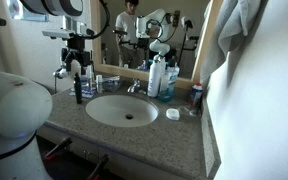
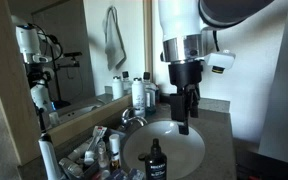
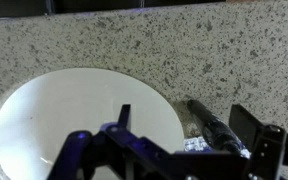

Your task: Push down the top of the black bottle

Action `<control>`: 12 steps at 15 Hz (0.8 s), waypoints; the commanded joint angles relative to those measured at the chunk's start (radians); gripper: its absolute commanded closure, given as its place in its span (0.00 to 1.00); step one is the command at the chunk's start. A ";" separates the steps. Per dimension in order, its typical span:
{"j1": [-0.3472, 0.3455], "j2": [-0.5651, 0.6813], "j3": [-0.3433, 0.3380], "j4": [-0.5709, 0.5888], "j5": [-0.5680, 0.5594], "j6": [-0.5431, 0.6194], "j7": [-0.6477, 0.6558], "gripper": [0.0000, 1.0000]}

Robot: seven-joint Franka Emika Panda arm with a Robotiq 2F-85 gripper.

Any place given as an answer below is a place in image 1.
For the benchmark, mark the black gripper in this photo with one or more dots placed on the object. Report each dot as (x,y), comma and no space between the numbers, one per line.
(75,42)

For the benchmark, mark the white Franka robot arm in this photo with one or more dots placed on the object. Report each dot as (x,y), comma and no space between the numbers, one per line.
(14,110)

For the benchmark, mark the small white bottle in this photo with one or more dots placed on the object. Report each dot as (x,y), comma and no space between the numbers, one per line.
(99,84)

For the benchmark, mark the tall white pump bottle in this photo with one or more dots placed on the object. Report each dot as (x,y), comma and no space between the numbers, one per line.
(154,80)

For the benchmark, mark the blue mouthwash bottle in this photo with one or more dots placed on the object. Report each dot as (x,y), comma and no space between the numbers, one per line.
(168,88)

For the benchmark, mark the blue white blister pack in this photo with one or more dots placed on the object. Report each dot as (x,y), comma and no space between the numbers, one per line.
(88,94)

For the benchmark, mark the clear plastic container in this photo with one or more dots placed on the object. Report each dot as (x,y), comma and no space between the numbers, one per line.
(112,84)

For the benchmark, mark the chrome faucet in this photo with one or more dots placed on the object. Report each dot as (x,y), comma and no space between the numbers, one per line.
(134,86)

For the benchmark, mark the white oval sink basin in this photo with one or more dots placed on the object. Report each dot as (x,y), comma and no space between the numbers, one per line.
(117,111)

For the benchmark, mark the metal sink drain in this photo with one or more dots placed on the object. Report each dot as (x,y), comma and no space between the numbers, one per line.
(129,116)

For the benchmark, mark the vanity cabinet front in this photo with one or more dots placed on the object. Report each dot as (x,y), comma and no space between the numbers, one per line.
(84,153)

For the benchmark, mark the white round lens case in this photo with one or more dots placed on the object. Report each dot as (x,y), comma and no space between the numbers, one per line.
(172,114)

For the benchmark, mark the wood framed mirror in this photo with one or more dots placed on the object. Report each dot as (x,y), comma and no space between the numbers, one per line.
(197,50)

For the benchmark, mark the clear plastic wrapper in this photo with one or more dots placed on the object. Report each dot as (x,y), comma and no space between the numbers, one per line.
(188,110)

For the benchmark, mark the red capped spray can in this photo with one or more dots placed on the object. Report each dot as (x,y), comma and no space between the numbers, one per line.
(195,95)

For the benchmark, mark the grey hanging towel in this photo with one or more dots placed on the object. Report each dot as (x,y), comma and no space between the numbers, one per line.
(229,33)

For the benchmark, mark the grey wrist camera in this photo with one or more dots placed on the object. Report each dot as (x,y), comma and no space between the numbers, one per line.
(58,33)

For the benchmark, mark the blue wall poster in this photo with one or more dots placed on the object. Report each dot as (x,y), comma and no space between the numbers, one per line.
(20,11)

